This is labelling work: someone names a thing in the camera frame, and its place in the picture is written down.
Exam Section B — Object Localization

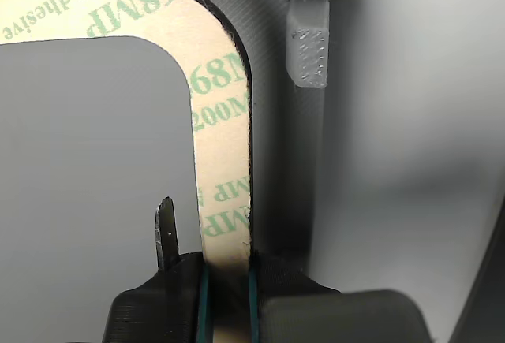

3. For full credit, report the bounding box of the dark gray rectangular mat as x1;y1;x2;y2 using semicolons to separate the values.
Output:
447;185;505;343

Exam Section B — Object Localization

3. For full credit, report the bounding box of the black gripper finger with metal tip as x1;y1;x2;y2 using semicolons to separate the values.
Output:
102;196;215;343

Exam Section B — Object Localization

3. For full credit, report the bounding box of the gray plastic box tray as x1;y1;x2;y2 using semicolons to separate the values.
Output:
0;0;331;293

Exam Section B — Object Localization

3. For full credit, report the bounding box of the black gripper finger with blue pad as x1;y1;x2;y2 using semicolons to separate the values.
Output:
247;248;434;343

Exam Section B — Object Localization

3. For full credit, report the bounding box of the stack of beige frame gaskets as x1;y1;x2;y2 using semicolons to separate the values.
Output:
0;0;254;277

